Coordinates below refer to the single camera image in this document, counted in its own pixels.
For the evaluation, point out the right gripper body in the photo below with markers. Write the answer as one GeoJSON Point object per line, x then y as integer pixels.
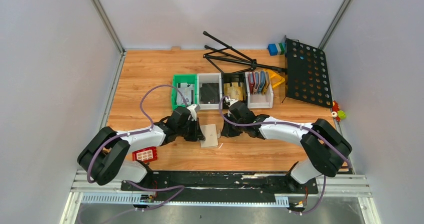
{"type": "Point", "coordinates": [230, 128]}

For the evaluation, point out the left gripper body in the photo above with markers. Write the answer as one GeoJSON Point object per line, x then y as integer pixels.
{"type": "Point", "coordinates": [193, 131]}

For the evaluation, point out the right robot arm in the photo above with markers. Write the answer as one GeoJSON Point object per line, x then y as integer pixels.
{"type": "Point", "coordinates": [326, 149]}

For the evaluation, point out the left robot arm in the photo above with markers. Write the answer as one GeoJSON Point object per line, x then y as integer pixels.
{"type": "Point", "coordinates": [104, 158]}

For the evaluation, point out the gold cards stack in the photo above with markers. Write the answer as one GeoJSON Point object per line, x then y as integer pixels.
{"type": "Point", "coordinates": [235, 90]}

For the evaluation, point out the black cards stack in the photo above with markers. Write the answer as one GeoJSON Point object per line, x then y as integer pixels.
{"type": "Point", "coordinates": [209, 93]}

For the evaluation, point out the white cards stack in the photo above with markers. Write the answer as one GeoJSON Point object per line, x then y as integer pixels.
{"type": "Point", "coordinates": [185, 94]}

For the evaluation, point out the white bin with card holders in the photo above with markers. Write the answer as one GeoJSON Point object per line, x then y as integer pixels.
{"type": "Point", "coordinates": [259, 100]}

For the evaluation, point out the white bin with black cards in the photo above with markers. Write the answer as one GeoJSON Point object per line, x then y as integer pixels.
{"type": "Point", "coordinates": [209, 78]}

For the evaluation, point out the red card holder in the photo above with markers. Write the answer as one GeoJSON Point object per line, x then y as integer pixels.
{"type": "Point", "coordinates": [251, 80]}

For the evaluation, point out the blue card holder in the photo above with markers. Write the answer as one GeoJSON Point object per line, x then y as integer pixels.
{"type": "Point", "coordinates": [262, 81]}

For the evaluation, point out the red toy block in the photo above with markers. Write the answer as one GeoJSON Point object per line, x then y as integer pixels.
{"type": "Point", "coordinates": [145, 155]}

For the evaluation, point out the green bin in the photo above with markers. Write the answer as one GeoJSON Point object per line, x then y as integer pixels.
{"type": "Point", "coordinates": [187, 78]}

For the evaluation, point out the black tripod legs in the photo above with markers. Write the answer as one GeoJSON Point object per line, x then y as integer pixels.
{"type": "Point", "coordinates": [232, 55]}

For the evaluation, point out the blue green toy block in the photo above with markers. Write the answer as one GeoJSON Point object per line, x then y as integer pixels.
{"type": "Point", "coordinates": [276, 49]}

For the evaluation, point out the black music stand desk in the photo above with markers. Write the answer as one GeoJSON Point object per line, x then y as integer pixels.
{"type": "Point", "coordinates": [307, 77]}

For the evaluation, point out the red green toy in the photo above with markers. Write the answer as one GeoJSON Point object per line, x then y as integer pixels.
{"type": "Point", "coordinates": [337, 113]}

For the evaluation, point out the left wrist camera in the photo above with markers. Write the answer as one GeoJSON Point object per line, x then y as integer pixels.
{"type": "Point", "coordinates": [193, 108]}

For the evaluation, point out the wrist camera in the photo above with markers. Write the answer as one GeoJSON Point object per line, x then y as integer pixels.
{"type": "Point", "coordinates": [193, 108]}
{"type": "Point", "coordinates": [229, 101]}

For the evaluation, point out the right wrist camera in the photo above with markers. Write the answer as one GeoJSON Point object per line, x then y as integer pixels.
{"type": "Point", "coordinates": [229, 101]}

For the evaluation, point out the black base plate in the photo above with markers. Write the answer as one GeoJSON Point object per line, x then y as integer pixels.
{"type": "Point", "coordinates": [245, 186]}

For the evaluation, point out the yellow triangle frame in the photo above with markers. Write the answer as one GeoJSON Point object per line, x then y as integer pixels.
{"type": "Point", "coordinates": [273, 79]}

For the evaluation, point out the white slotted cable duct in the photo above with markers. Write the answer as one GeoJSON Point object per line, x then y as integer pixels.
{"type": "Point", "coordinates": [138, 198]}

